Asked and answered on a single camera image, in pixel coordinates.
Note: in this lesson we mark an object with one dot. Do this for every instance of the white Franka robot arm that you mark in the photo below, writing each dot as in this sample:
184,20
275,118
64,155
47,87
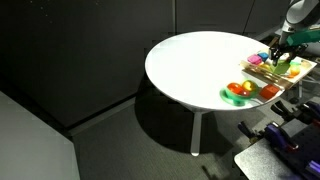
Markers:
300,16

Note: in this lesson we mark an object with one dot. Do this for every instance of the magenta block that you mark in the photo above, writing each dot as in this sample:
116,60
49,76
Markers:
255,59

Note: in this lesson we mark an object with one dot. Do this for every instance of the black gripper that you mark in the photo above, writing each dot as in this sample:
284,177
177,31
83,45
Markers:
286,49

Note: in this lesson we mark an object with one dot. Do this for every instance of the light green block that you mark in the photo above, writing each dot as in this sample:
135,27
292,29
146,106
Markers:
281,68

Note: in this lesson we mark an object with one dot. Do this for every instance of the teal green block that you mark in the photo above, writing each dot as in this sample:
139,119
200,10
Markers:
295,62

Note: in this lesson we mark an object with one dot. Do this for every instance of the dark red toy fruit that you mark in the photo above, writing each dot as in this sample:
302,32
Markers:
245,93

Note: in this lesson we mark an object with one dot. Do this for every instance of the wooden tray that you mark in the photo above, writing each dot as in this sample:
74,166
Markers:
260,71

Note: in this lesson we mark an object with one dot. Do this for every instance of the grey cabinet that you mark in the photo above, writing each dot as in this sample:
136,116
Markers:
30,146

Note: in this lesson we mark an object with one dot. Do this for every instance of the orange block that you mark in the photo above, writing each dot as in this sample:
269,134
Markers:
268,91

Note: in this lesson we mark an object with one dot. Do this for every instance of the yellow toy fruit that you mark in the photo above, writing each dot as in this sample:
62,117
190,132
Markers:
249,85

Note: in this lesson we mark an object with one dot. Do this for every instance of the white table leg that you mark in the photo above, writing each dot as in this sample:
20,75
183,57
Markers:
196,133

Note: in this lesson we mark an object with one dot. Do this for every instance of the blue block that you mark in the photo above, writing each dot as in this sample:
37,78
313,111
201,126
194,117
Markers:
263,56

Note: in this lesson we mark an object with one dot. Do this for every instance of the green camera mount bracket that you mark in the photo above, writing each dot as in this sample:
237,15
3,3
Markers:
305,36

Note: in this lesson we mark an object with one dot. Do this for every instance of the purple black spring clamp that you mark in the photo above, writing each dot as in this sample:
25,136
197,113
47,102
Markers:
273,135
293,111

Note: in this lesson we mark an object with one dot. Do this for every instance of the green plastic bowl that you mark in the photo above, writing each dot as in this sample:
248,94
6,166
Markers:
233,98

